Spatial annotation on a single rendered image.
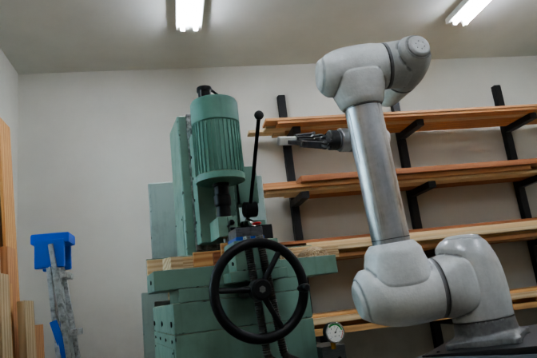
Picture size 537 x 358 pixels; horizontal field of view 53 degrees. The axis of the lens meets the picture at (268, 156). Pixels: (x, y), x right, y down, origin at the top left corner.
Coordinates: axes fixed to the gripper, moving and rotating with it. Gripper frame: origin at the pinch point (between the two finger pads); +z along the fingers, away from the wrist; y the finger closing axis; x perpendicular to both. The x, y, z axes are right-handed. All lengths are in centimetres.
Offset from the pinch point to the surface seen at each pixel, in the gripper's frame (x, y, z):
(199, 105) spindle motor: 9.9, 10.7, 30.6
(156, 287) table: -32, -36, 50
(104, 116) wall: -73, 252, 57
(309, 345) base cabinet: -50, -50, 4
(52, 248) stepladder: -63, 42, 84
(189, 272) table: -29, -34, 40
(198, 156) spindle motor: -5.9, 1.4, 31.8
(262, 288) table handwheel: -23, -54, 24
